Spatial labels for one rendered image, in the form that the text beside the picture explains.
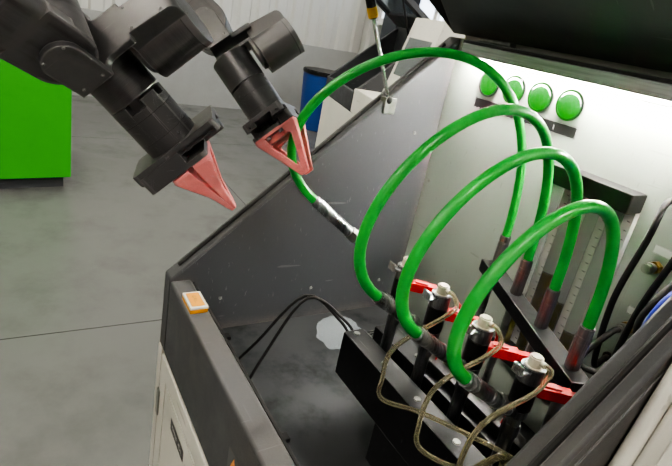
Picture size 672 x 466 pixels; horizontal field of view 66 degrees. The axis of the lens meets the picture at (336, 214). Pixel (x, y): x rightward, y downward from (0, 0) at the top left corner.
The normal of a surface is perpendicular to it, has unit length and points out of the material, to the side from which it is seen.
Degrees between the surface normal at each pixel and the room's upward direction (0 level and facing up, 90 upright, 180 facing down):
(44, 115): 90
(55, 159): 90
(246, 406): 0
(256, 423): 0
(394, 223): 90
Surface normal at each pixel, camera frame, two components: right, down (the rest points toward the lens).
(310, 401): 0.18, -0.92
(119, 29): -0.34, -0.28
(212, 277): 0.49, 0.39
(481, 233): -0.85, 0.03
